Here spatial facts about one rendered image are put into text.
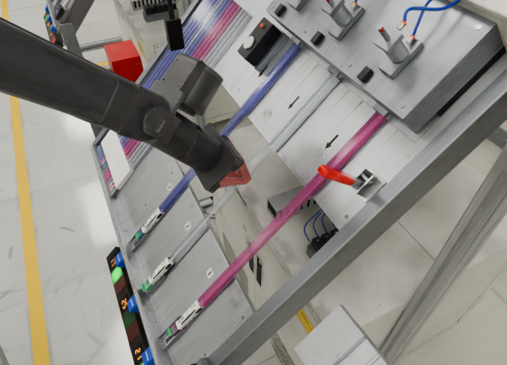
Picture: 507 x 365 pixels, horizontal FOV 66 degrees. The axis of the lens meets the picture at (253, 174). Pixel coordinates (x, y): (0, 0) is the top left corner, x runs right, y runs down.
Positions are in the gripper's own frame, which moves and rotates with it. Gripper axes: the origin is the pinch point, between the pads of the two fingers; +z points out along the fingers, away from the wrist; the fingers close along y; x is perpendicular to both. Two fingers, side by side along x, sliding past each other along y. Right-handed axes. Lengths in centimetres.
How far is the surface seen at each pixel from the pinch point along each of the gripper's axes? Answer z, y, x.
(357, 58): -7.4, -6.2, -24.1
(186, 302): 3.2, -8.2, 22.1
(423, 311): 42.6, -24.3, -3.0
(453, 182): 65, 1, -30
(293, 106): -0.5, 2.5, -14.0
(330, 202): 0.3, -14.7, -8.2
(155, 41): 35, 124, 9
